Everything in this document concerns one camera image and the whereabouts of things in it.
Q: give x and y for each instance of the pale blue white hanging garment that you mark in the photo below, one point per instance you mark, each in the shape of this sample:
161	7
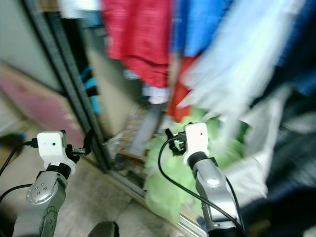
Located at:
242	64

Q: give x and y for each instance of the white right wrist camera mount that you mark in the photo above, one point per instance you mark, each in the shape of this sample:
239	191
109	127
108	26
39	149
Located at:
196	136

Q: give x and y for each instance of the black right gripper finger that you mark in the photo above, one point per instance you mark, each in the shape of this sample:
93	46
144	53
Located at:
170	135

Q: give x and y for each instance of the small white cloth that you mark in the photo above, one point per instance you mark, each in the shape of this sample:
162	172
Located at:
155	94

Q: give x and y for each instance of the light green crumpled cloth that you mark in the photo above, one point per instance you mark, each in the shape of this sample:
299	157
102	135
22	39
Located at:
163	187

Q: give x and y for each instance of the plain red hanging garment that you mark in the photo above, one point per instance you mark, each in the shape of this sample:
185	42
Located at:
179	94

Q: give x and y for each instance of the dark wardrobe door frame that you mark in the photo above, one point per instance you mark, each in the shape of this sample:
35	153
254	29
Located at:
59	64

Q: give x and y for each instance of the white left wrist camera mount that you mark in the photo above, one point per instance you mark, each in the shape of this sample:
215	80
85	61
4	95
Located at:
52	145

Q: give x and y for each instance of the grey robot left leg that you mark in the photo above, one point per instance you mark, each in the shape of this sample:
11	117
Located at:
103	230

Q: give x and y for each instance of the dark navy garment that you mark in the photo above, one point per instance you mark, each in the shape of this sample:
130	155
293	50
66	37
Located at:
286	168

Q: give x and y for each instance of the pink floor mat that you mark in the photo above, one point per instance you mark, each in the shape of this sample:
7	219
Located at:
39	106

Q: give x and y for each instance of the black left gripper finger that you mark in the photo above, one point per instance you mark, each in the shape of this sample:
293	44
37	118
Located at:
89	139

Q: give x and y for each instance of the orange patterned box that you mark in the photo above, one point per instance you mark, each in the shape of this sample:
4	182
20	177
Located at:
136	128

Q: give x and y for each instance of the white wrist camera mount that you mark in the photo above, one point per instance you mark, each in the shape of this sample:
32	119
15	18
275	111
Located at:
196	136
52	145

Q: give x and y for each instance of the black blue striped garment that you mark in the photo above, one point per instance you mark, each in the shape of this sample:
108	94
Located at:
90	84

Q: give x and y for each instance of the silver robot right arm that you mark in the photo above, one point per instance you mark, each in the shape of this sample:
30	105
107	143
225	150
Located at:
212	192

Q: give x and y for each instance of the plain white plastic bag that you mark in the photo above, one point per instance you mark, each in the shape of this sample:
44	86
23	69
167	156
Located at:
261	143

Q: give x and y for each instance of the red patterned hanging garment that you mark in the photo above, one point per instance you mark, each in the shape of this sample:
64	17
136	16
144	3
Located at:
136	34

